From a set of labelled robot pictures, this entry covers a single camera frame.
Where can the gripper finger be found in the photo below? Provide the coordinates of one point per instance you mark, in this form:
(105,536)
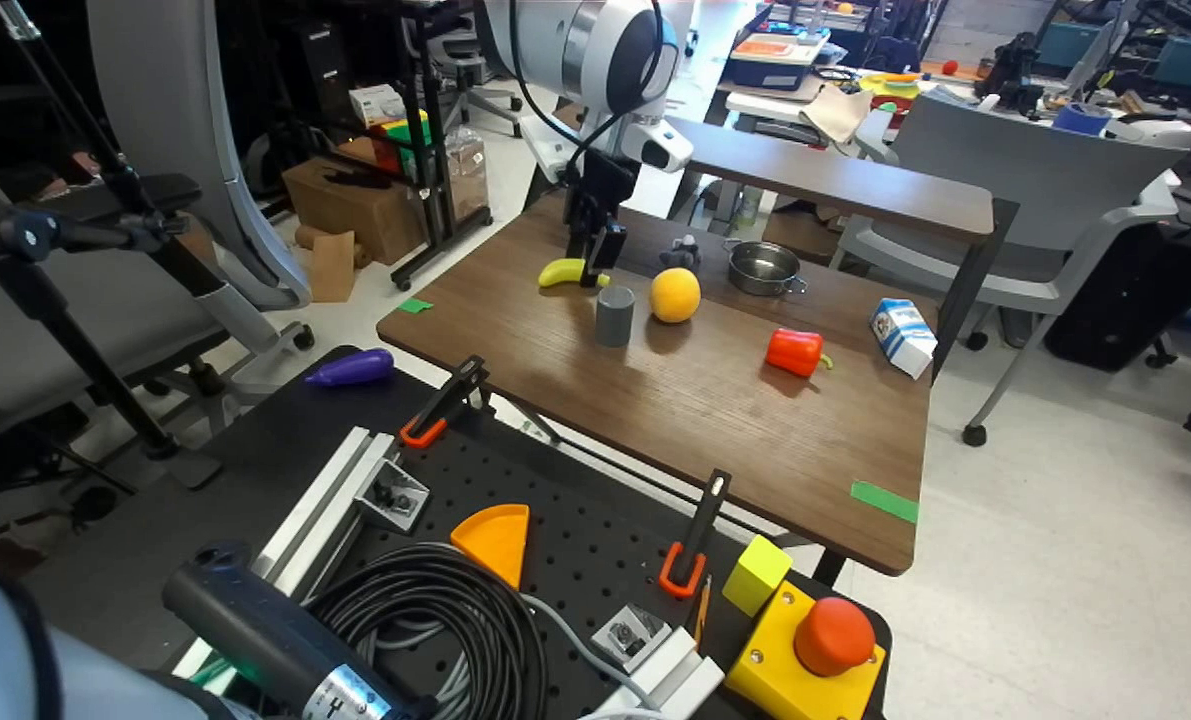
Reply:
(575,235)
(610,250)

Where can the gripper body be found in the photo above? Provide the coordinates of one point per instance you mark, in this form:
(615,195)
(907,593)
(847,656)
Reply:
(603,185)

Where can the yellow banana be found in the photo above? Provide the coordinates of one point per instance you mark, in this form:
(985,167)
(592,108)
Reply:
(558,272)

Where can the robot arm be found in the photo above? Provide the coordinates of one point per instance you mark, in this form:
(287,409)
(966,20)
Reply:
(605,50)

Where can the grey cup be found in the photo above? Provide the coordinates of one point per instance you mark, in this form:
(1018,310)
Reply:
(614,318)

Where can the grey plush toy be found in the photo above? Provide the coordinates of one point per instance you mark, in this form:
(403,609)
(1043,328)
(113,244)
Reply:
(681,252)

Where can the orange fruit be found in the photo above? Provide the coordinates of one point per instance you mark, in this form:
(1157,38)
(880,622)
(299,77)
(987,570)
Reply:
(675,295)

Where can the clear plastic container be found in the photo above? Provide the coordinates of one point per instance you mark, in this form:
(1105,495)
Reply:
(467,170)

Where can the metal pot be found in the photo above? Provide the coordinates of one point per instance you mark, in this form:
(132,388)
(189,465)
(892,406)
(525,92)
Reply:
(763,270)

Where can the green tape strip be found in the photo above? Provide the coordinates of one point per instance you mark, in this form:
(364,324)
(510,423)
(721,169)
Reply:
(885,501)
(415,305)

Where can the red bell pepper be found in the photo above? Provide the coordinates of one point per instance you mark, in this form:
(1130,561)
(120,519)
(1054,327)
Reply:
(793,352)

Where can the stack of colourful boxes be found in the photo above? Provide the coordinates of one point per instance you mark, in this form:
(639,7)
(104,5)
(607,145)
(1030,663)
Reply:
(395,125)

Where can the blue bin with tray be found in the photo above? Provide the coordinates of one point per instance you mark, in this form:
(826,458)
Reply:
(775,60)

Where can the cardboard box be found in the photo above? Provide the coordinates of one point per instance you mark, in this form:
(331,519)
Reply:
(355,205)

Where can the brown wooden table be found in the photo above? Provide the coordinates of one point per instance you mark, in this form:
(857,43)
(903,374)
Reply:
(835,180)

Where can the small cardboard piece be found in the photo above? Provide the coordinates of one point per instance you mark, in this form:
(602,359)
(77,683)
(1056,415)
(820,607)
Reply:
(333,268)

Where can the brown paper bag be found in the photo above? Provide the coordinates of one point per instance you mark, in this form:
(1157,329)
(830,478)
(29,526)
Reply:
(837,112)

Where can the purple eggplant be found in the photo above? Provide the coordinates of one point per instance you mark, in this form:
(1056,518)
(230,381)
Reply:
(350,368)

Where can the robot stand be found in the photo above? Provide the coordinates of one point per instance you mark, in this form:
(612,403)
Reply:
(575,520)

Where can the blue and white milk carton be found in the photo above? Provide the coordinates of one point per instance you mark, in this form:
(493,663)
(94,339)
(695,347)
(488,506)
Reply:
(901,335)

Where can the orange wedge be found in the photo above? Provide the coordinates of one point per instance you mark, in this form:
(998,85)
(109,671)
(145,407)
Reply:
(500,540)

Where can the yellow block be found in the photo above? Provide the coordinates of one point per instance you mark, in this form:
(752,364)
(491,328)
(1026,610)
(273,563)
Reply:
(755,575)

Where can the pencil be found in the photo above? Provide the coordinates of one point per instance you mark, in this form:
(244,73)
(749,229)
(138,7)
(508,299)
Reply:
(703,610)

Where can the grey chair on wheels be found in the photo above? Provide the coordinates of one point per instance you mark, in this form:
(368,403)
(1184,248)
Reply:
(1025,180)

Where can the grey office chair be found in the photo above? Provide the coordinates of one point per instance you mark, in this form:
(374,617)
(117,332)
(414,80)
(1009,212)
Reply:
(155,130)

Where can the yellow emergency stop button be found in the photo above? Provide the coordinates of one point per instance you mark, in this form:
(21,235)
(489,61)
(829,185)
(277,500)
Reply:
(805,665)

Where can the cluttered desk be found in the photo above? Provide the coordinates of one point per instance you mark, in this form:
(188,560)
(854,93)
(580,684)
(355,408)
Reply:
(1055,70)

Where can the black computer tower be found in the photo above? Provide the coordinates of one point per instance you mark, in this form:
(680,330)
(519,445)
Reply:
(1115,300)

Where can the black desk frame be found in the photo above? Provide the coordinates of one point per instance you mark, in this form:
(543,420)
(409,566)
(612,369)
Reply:
(433,150)

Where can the aluminium rail with bracket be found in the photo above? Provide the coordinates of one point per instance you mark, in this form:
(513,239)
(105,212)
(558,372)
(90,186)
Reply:
(655,655)
(325,510)

